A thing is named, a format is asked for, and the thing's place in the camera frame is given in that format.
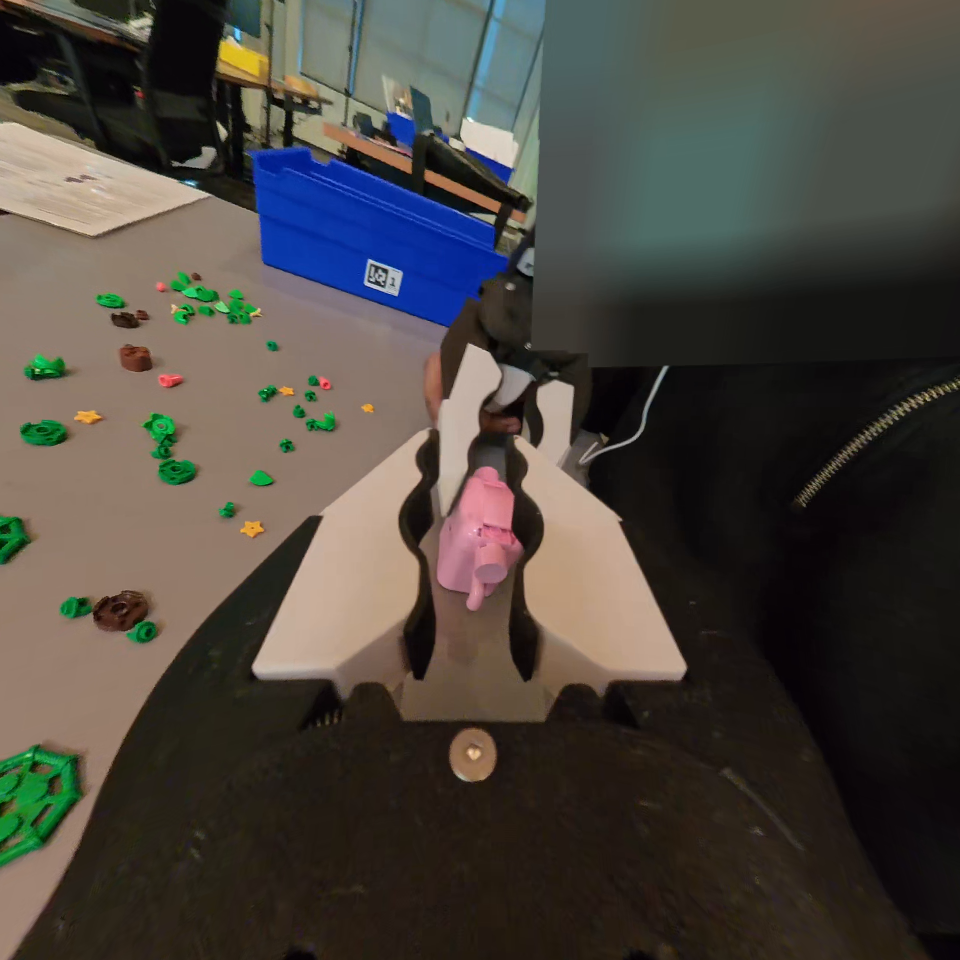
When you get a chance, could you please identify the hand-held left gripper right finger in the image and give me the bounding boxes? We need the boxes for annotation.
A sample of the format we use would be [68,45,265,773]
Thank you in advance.
[508,437,688,705]

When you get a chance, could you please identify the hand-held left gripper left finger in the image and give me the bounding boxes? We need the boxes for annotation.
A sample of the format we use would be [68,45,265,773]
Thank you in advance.
[251,427,441,705]

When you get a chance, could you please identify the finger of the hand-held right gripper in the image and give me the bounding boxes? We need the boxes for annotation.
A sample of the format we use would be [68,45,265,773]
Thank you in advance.
[521,378,577,468]
[436,343,501,519]

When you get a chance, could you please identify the pink toy brick body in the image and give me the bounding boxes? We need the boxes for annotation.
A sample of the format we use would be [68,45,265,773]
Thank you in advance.
[437,466,525,612]

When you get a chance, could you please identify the person's right hand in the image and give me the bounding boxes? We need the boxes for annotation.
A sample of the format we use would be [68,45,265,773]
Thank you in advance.
[422,352,524,438]

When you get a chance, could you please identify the person's black jacket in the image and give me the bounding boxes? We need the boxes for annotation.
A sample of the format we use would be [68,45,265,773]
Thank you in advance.
[585,367,960,939]

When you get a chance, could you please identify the blue plastic bin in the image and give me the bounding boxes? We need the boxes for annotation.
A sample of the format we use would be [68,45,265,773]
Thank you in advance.
[249,146,511,327]

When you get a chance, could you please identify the wooden office desk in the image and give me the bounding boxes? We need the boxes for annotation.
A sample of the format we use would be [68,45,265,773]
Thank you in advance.
[322,122,530,226]

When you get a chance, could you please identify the brown round plate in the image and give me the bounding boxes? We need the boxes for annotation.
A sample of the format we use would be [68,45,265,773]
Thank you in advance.
[93,590,150,632]

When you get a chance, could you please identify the pile of green leaf pieces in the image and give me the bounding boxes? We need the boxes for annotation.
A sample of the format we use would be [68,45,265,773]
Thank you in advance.
[168,271,264,327]

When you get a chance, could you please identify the yellow box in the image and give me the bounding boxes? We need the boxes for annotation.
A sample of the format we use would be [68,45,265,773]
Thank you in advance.
[217,39,271,76]

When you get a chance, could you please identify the black office chair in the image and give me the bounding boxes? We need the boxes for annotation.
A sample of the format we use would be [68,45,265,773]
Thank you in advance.
[142,0,226,162]

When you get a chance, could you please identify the printed paper sheet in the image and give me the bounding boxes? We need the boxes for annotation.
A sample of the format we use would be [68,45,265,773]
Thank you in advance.
[0,122,213,238]

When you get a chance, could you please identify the white cord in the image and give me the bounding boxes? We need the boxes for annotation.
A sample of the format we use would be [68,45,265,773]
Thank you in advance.
[581,366,670,466]

